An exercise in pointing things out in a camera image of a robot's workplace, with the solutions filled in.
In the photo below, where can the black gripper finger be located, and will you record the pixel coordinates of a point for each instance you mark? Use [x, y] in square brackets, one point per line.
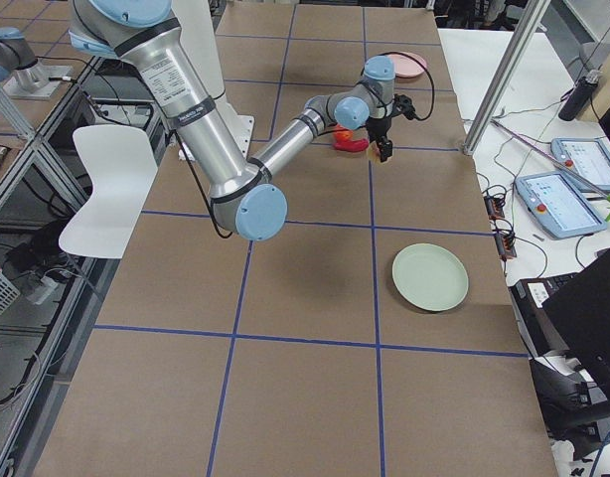
[384, 147]

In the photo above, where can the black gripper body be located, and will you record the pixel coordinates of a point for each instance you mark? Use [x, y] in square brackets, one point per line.
[380, 128]

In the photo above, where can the pink yellow peach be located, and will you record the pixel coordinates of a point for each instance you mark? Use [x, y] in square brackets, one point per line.
[373, 155]

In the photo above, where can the red chili pepper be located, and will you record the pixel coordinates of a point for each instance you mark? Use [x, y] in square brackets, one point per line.
[353, 146]

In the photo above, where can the red yellow pomegranate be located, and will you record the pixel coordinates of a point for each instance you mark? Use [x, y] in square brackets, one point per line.
[342, 134]

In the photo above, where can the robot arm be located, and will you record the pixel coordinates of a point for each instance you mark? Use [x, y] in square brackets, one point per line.
[172, 45]
[295, 119]

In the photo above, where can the pink plate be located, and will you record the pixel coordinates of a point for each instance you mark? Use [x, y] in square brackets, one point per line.
[408, 65]

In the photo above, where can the green plate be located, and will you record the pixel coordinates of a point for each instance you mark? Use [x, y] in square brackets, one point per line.
[430, 277]

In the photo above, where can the near teach pendant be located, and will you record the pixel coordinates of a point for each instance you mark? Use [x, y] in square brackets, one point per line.
[558, 206]

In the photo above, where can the teach pendant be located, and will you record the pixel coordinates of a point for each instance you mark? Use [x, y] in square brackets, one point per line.
[558, 206]
[589, 158]

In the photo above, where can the black water bottle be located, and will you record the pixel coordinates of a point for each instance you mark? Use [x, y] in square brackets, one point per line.
[580, 95]

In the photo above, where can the far teach pendant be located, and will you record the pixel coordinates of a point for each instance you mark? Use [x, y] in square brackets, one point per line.
[589, 158]

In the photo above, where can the white chair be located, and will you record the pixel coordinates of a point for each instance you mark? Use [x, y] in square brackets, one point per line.
[121, 167]

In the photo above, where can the aluminium frame post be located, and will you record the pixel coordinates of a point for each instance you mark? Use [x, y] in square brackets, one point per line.
[514, 51]

